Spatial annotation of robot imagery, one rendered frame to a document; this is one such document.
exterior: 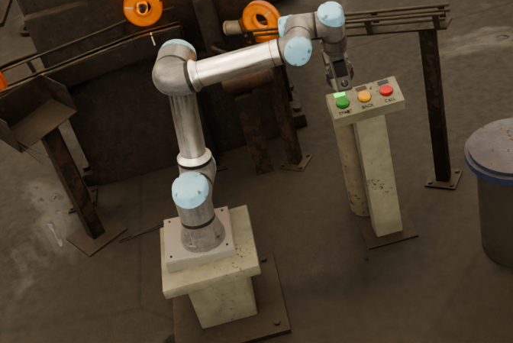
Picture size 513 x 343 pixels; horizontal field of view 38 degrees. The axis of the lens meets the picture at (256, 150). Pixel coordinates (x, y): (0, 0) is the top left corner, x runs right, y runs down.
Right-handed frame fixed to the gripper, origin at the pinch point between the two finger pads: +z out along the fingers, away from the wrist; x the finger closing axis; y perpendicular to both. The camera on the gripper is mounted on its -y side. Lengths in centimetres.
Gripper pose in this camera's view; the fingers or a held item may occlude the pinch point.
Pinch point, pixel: (341, 91)
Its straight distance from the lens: 243.1
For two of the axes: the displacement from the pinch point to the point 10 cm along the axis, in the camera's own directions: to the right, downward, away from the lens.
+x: -9.6, 2.7, 0.1
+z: 1.7, 5.6, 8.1
